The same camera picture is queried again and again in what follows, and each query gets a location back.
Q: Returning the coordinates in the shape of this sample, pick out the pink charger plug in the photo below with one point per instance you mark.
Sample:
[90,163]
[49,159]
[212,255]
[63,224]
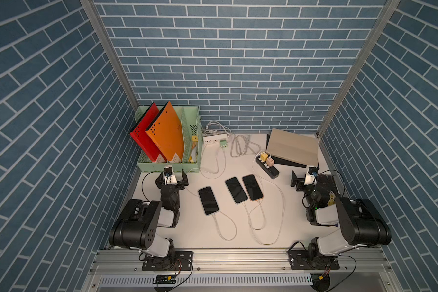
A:
[270,161]

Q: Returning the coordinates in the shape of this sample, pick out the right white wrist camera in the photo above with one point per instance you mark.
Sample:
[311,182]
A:
[311,175]

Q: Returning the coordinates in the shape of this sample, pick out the phone green case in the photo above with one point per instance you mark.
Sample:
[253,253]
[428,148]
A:
[237,192]

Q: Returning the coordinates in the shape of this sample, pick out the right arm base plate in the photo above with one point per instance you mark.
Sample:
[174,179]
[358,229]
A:
[300,260]

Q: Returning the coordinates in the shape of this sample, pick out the white power strip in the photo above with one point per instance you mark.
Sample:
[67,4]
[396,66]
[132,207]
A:
[213,139]

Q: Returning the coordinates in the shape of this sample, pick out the phone pink case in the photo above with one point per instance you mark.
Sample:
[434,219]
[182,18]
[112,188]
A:
[252,187]

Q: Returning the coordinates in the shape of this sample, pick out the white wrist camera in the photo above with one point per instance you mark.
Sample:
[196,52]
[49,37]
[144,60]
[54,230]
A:
[311,175]
[169,176]

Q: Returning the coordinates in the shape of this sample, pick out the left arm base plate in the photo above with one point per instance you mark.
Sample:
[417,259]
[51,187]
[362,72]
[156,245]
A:
[180,261]

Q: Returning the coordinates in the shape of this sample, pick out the black power strip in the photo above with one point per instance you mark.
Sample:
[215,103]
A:
[272,172]

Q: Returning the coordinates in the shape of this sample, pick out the yellow charger plug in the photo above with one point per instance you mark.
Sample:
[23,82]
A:
[264,156]

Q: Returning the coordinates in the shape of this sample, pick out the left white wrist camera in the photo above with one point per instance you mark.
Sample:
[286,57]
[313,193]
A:
[169,176]

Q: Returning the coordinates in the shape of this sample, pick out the red file folder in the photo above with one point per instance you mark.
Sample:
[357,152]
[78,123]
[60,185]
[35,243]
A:
[139,135]

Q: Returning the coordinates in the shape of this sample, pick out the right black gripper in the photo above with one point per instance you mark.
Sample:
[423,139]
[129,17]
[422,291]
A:
[294,180]

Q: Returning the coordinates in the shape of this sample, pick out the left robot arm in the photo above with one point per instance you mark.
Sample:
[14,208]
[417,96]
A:
[137,223]

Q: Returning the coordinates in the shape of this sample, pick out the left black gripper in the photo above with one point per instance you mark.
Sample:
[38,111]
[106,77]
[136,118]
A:
[180,184]

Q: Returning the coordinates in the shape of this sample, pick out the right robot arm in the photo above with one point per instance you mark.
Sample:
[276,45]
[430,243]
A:
[358,222]

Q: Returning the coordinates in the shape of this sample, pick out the green plastic file basket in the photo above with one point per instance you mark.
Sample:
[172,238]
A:
[193,143]

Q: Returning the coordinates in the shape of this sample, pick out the orange file folder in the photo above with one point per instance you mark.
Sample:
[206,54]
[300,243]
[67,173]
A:
[167,133]

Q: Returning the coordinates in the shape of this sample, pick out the aluminium front rail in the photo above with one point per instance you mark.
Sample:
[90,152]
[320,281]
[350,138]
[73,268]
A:
[239,261]

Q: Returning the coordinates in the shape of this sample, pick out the phone blue case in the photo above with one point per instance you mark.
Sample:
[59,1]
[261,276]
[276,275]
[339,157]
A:
[208,200]

